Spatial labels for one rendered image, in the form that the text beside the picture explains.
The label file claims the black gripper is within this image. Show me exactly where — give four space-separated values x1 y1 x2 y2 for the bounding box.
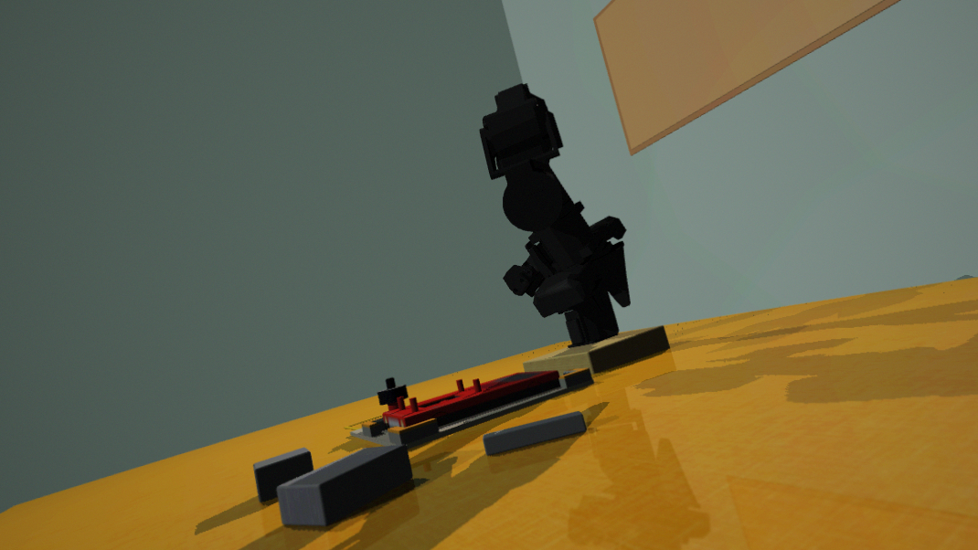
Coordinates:
528 199 631 335

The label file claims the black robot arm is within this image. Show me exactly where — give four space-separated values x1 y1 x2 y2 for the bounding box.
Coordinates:
480 83 617 348

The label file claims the black tyre with grey rim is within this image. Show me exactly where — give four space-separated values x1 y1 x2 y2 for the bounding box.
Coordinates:
377 385 409 405

